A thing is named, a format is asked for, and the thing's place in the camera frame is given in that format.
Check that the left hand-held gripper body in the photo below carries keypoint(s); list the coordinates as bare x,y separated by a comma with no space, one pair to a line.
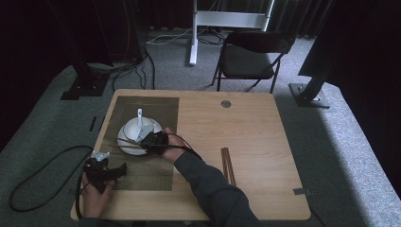
96,171

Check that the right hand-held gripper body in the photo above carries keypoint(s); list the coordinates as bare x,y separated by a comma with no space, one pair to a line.
156,143

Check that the white plate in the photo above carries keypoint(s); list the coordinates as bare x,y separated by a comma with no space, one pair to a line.
132,151

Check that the person's right hand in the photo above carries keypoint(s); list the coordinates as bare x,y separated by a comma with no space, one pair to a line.
175,149

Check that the person's left hand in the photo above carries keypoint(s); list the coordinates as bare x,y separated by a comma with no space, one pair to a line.
93,200

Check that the white bowl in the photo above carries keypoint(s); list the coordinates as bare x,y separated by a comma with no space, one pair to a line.
130,129

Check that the white ceramic spoon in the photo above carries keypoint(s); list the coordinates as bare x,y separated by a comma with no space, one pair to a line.
139,119

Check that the brown placemat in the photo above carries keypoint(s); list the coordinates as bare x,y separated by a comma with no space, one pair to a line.
151,176

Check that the black floor tape strip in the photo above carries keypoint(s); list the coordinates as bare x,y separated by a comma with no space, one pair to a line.
93,123
102,123

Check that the grey round table grommet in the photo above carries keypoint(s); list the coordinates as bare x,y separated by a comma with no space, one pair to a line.
226,104

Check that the black stand with square base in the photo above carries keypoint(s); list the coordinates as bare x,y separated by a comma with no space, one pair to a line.
85,85

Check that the black folding chair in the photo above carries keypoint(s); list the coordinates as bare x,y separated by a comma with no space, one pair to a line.
246,63

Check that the white metal stand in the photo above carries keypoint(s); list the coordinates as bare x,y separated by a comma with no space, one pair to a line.
230,19

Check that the grey tape strip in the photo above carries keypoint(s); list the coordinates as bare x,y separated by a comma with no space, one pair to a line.
302,191

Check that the black slanted stand with base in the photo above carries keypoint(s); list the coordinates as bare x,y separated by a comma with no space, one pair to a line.
309,96

